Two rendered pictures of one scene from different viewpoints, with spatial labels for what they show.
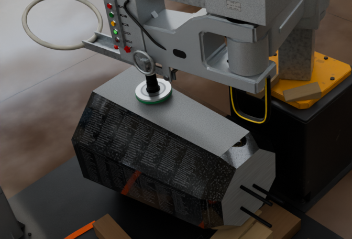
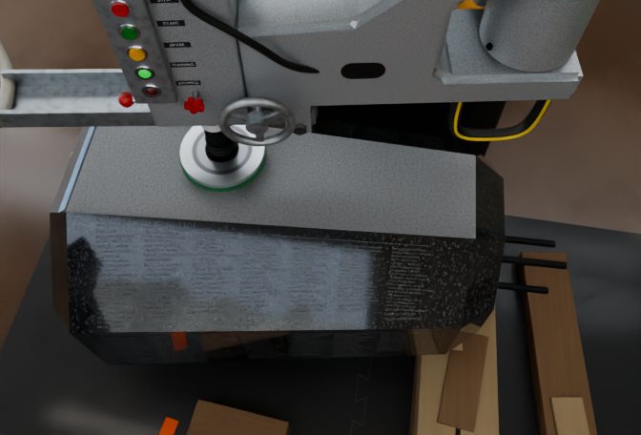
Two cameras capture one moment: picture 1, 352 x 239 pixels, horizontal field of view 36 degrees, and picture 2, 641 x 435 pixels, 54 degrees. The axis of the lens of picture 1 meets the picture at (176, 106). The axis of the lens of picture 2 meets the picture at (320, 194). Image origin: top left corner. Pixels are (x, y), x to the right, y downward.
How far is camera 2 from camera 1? 1.89 m
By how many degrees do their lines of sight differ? 35
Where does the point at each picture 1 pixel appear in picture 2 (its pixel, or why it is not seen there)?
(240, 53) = (567, 26)
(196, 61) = (416, 73)
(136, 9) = not seen: outside the picture
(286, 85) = not seen: hidden behind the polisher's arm
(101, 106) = (113, 236)
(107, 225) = (217, 423)
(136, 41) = (218, 75)
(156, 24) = (279, 16)
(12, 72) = not seen: outside the picture
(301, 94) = not seen: hidden behind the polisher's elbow
